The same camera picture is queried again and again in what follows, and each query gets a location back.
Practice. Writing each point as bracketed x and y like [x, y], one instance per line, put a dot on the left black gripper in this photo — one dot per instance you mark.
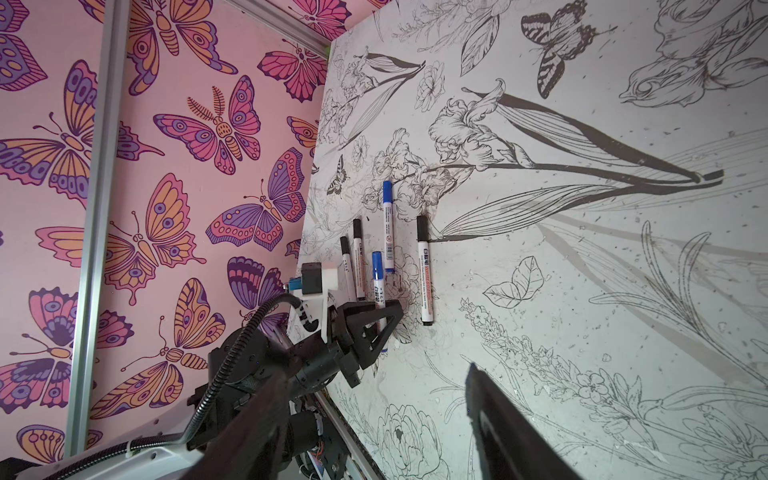
[251, 446]

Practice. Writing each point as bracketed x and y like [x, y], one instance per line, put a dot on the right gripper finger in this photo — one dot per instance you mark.
[508, 446]

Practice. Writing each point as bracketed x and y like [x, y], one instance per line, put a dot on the white marker pen blue tip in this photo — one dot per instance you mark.
[379, 288]

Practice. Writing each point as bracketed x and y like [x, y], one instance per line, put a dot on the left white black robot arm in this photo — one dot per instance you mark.
[169, 447]

